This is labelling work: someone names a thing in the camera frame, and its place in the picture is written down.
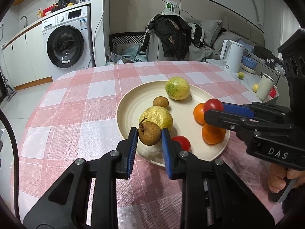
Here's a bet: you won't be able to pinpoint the orange mandarin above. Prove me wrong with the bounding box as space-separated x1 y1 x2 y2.
193 103 205 125
202 123 226 145

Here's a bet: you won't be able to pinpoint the red cherry tomato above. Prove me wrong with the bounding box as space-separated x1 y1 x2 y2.
204 98 224 113
172 135 191 152

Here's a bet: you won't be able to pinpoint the smooth green-yellow passion fruit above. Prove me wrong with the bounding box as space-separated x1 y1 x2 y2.
165 77 190 100

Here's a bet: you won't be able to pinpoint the wrinkled yellow passion fruit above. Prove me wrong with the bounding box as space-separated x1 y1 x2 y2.
139 106 173 132

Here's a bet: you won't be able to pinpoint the brown longan round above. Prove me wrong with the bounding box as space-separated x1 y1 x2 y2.
153 96 169 108

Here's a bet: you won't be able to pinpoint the brown longan with stem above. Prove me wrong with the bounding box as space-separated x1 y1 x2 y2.
138 117 161 146

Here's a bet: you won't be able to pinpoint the person's right hand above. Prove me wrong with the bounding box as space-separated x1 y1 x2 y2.
268 163 305 193

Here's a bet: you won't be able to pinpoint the red snack packet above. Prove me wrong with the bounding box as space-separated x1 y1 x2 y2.
268 85 279 99

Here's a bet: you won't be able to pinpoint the small yellow lime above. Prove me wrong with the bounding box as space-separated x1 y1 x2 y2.
252 84 259 93

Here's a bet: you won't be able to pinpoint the white cup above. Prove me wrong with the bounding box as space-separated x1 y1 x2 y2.
256 73 274 101

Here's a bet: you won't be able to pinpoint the small green lime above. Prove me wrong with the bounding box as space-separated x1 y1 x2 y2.
237 72 245 80

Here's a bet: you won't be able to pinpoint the blue bowl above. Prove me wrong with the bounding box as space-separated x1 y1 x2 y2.
241 56 258 70

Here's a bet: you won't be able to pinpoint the cream round plate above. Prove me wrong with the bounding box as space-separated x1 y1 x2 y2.
116 81 230 161

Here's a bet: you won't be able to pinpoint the white electric kettle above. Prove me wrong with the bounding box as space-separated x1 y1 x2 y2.
220 40 244 73

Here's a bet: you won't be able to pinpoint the pink checked tablecloth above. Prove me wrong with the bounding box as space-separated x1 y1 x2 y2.
9 60 285 229

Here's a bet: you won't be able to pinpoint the grey pillow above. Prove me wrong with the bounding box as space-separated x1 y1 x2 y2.
200 20 222 47

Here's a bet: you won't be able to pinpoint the black jacket on chair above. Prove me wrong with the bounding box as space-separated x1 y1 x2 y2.
141 13 205 60

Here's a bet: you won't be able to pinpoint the black patterned basket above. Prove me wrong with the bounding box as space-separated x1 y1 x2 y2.
109 31 145 54

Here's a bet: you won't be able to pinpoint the white kitchen cabinets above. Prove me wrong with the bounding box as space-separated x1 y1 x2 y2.
3 24 53 89

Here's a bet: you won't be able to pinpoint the white washing machine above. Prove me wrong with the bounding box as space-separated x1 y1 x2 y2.
41 5 96 81

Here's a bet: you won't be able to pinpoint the black pot on washer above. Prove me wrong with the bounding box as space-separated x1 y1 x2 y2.
57 0 79 8

